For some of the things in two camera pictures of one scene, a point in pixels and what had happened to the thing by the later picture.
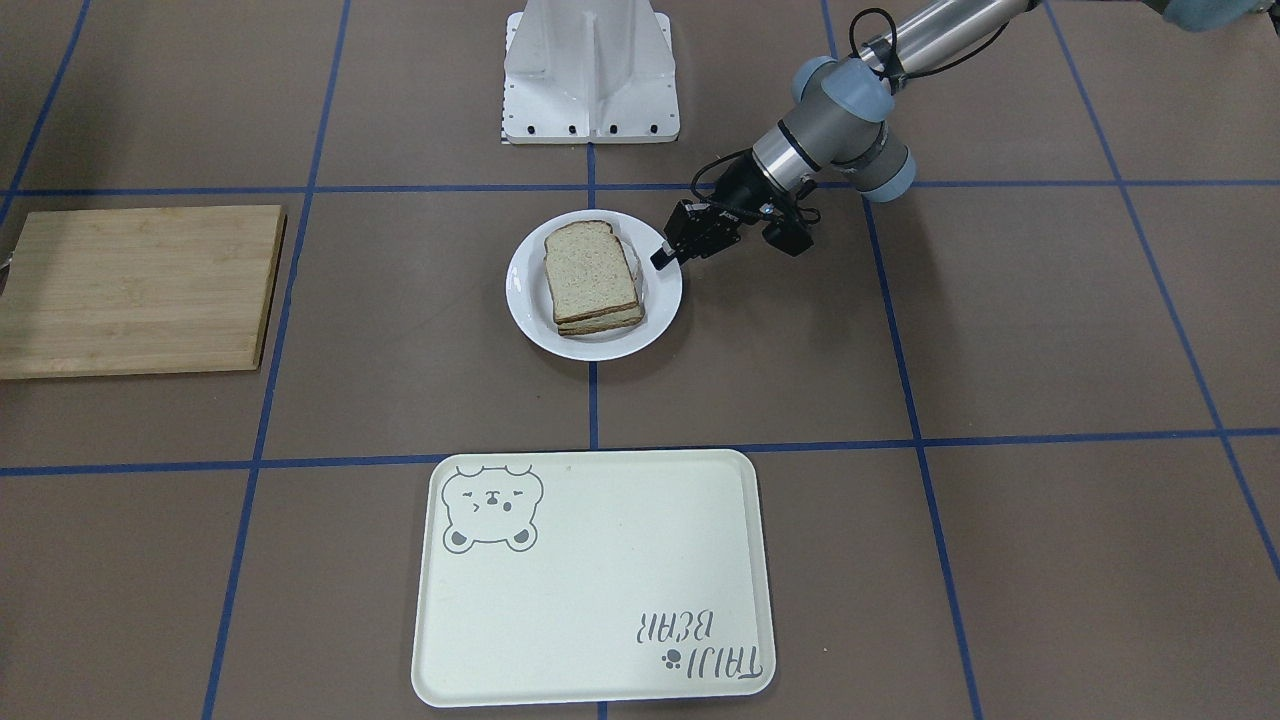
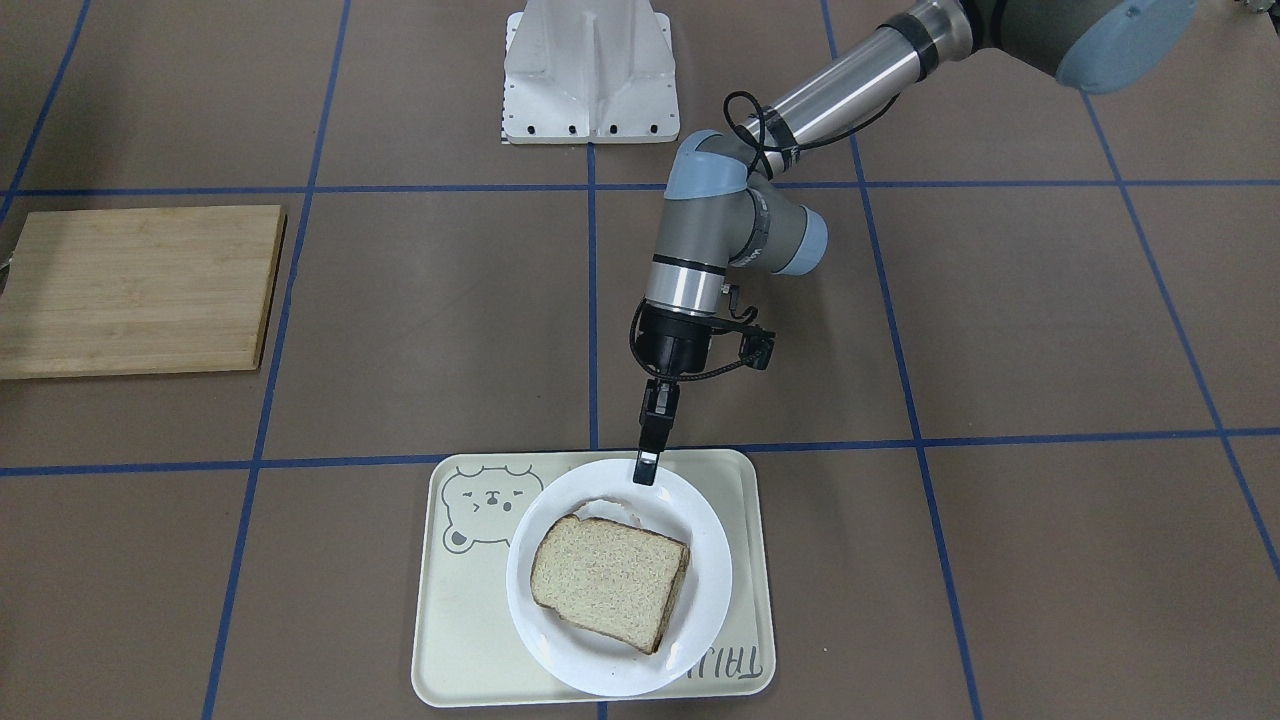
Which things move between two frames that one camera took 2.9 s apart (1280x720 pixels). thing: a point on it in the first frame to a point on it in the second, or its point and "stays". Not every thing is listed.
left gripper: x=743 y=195 to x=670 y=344
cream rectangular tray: x=591 y=576 stays
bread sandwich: x=592 y=284 to x=612 y=578
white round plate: x=582 y=285 to x=593 y=663
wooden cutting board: x=140 y=291 stays
